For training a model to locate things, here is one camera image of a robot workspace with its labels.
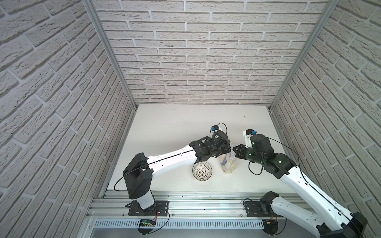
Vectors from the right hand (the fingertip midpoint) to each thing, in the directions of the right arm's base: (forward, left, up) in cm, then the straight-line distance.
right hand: (230, 149), depth 74 cm
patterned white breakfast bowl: (-4, +15, -18) cm, 24 cm away
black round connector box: (-32, -16, -20) cm, 41 cm away
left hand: (+4, -1, +1) cm, 5 cm away
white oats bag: (-3, +1, -8) cm, 8 cm away
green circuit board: (-27, +44, -21) cm, 56 cm away
